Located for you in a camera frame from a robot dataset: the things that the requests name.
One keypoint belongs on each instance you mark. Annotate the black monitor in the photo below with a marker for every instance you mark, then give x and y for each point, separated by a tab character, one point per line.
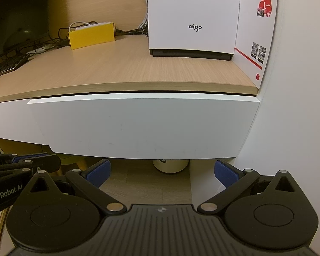
16	13

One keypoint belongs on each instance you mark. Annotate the yellow cardboard box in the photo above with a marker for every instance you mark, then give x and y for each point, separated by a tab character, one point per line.
92	37

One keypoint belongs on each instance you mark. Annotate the narrow white drawer front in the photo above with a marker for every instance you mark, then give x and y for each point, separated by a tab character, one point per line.
10	122

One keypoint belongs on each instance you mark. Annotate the white printed card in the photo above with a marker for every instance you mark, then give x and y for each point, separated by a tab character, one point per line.
256	29

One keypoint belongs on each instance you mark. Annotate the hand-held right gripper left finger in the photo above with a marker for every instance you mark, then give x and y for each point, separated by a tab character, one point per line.
98	173

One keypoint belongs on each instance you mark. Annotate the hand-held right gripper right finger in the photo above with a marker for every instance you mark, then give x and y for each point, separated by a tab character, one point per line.
224	173

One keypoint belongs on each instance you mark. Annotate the white computer case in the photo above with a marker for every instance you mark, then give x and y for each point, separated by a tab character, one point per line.
192	5

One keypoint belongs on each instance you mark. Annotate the wide white drawer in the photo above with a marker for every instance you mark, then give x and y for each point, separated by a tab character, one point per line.
144	125

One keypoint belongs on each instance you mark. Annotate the cream trash bin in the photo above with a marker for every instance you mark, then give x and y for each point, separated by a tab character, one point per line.
170	166

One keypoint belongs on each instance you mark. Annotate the black keyboard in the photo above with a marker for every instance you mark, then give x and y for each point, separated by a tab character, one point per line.
5	65

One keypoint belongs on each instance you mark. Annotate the white power adapter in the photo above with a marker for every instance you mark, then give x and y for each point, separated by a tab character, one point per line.
37	51

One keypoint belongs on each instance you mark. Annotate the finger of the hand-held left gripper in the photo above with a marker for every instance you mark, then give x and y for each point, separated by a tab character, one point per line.
24	157
45	163

